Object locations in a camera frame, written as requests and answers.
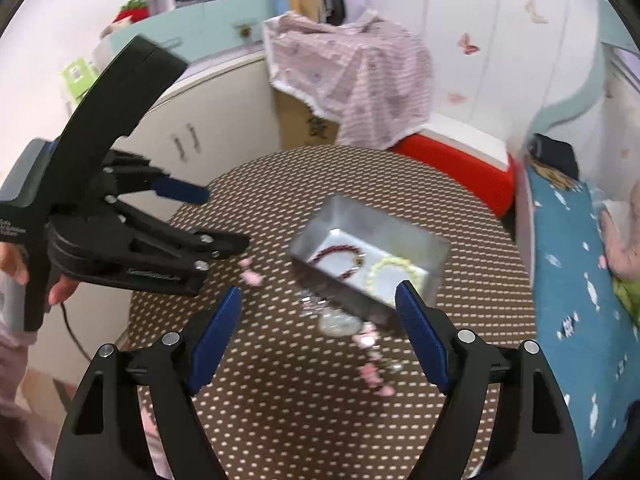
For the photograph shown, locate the white jade pendant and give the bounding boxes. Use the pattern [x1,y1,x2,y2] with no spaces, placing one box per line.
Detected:
[318,307,362,338]

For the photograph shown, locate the dark red bead bracelet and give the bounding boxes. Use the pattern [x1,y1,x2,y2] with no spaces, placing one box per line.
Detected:
[307,242,368,281]

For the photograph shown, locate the pink charm keychain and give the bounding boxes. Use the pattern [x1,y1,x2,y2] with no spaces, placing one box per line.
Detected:
[236,257,399,399]

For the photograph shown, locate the cream bead bracelet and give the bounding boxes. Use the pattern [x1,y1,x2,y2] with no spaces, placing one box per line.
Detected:
[363,254,432,306]

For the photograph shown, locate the person left hand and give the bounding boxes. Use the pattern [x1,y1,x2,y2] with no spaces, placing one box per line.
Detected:
[0,242,80,306]

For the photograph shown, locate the blue patterned mattress sheet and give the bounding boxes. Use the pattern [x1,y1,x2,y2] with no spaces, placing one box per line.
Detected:
[525,167,639,476]

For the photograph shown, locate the teal drawer front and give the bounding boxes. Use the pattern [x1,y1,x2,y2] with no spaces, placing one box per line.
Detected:
[93,0,274,65]

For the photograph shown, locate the cardboard box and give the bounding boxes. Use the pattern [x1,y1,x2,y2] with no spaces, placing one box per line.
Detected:
[273,90,338,150]

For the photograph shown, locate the grey metal tin box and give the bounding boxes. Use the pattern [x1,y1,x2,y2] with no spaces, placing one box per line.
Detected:
[288,194,450,333]

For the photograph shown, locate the brown polka dot tablecloth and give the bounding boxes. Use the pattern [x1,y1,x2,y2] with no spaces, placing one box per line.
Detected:
[127,143,539,480]

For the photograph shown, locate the pink green plush toy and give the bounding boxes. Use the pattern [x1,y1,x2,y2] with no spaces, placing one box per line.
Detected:
[600,182,639,326]

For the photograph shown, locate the pink checkered cloth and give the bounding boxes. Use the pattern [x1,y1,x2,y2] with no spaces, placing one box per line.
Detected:
[262,10,433,150]

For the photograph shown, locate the red storage box white lid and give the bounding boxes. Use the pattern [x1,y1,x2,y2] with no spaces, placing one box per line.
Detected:
[390,113,515,218]

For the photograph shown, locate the folded black clothes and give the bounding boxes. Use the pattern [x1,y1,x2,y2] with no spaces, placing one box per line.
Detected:
[527,133,579,180]

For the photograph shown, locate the teal bunk bed frame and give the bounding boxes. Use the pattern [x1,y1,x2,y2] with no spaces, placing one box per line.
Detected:
[525,0,639,168]

